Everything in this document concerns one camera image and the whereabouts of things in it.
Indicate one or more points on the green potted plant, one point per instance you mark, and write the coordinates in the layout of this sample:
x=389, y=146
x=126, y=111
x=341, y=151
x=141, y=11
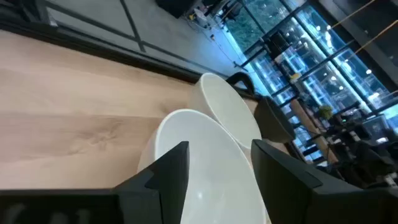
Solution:
x=325, y=112

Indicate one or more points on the dark computer monitor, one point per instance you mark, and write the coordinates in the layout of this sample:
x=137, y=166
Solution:
x=374, y=127

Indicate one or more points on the long wooden desk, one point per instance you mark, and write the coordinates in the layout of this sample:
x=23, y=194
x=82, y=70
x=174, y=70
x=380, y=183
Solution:
x=311, y=130

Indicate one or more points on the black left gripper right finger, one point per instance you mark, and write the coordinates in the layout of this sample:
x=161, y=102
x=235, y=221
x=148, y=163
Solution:
x=280, y=186

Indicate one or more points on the small yellow floor item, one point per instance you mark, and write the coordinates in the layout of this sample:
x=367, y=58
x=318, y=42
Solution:
x=190, y=17

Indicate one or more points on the white plate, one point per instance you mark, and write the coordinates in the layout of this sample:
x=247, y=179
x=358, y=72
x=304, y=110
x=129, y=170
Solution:
x=217, y=174

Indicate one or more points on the black computer tower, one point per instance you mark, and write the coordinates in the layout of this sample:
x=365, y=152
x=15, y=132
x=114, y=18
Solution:
x=177, y=6

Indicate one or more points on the cream white bowl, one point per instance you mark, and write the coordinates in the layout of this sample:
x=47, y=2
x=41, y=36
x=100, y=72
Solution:
x=227, y=105

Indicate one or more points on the dark grey bowl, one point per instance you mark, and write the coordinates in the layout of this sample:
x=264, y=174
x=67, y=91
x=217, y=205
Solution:
x=273, y=124

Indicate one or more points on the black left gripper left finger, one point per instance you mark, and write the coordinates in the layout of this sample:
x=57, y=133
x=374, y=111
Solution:
x=168, y=193

